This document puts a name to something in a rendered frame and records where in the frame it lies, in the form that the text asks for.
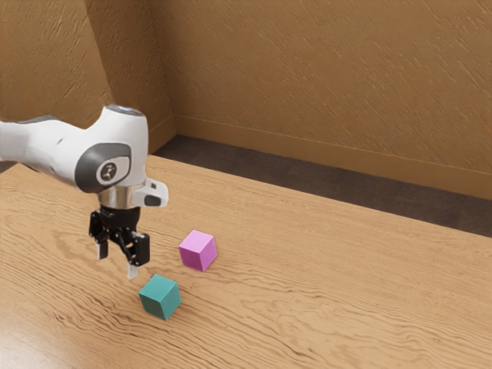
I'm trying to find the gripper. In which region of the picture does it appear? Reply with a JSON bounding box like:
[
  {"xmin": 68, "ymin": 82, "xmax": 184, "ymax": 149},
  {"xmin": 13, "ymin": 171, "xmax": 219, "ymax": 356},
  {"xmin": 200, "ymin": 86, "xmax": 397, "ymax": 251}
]
[{"xmin": 88, "ymin": 205, "xmax": 151, "ymax": 280}]

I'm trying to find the pink block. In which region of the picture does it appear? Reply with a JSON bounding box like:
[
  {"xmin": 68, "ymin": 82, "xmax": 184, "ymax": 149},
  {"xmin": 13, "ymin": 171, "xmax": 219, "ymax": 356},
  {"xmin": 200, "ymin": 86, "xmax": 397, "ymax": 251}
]
[{"xmin": 178, "ymin": 229, "xmax": 218, "ymax": 273}]

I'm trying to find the teal block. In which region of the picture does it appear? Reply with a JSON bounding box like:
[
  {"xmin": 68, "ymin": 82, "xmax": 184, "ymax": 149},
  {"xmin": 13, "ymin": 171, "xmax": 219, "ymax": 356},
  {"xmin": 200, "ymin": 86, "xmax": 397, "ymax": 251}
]
[{"xmin": 138, "ymin": 273, "xmax": 182, "ymax": 321}]

